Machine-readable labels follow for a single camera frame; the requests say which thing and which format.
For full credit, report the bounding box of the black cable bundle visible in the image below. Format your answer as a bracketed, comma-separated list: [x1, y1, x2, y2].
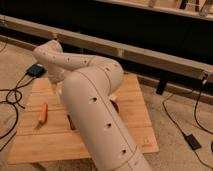
[0, 74, 36, 153]

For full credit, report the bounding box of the black cable right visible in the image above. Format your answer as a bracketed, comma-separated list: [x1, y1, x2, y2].
[162, 78, 213, 171]

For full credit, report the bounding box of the wooden table board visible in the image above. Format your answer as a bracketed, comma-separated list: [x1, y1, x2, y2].
[8, 74, 159, 164]

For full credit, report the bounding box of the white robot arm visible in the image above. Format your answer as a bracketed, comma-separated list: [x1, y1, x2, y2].
[33, 40, 152, 171]

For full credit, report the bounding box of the black power brick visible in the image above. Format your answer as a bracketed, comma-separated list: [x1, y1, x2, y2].
[184, 134, 201, 150]

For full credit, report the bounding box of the white paper box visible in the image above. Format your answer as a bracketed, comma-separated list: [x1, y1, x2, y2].
[109, 94, 117, 101]

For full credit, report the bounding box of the maroon bowl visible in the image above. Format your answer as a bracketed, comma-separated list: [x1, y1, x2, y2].
[111, 101, 119, 113]

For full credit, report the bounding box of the orange carrot toy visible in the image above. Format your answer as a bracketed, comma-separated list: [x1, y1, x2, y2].
[36, 103, 48, 129]

